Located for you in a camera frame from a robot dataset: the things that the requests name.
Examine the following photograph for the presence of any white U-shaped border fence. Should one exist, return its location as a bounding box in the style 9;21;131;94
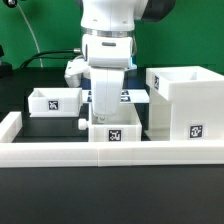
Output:
0;112;224;168

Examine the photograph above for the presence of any thin white cable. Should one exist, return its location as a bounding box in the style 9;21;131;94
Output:
15;2;44;68

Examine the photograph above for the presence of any black device at left edge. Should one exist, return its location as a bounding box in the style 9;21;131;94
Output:
0;45;13;78

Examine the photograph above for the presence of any black cable with connector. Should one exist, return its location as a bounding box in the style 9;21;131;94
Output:
19;47;83;69

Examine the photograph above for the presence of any white fiducial marker sheet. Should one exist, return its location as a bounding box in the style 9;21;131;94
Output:
82;89;149;104

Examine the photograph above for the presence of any white front drawer box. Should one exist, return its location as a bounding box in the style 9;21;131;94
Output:
78;103;142;142

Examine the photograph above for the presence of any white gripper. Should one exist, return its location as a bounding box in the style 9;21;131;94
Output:
90;68;124;117

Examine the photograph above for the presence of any white drawer box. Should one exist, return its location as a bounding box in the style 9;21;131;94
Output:
28;88;83;117
78;103;142;142

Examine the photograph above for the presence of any white rear drawer box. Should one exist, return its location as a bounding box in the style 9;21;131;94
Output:
28;88;83;117

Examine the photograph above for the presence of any white drawer cabinet frame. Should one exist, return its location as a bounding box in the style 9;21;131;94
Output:
146;66;224;141

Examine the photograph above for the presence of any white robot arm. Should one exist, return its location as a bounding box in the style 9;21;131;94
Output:
65;0;176;119

